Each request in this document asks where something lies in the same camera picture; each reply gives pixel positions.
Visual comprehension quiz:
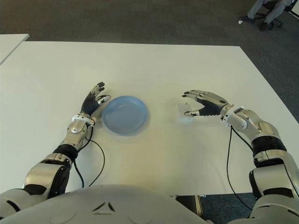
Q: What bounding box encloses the white square charger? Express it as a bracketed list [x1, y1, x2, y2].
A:
[174, 102, 199, 123]

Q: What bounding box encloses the grey robot torso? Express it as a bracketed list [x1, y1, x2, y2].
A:
[14, 183, 214, 224]

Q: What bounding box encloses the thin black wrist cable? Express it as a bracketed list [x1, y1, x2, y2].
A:
[85, 125, 106, 187]
[225, 126, 253, 211]

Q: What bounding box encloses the white side table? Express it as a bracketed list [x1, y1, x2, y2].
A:
[0, 34, 30, 65]

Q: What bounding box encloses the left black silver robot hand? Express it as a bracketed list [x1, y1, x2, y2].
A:
[80, 81, 112, 115]

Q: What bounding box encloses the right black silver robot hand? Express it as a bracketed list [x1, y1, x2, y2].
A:
[181, 89, 235, 117]

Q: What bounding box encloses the thick dark arm cable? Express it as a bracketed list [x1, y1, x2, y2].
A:
[73, 162, 85, 189]

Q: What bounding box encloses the blue round plate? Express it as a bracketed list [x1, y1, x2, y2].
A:
[102, 95, 150, 136]

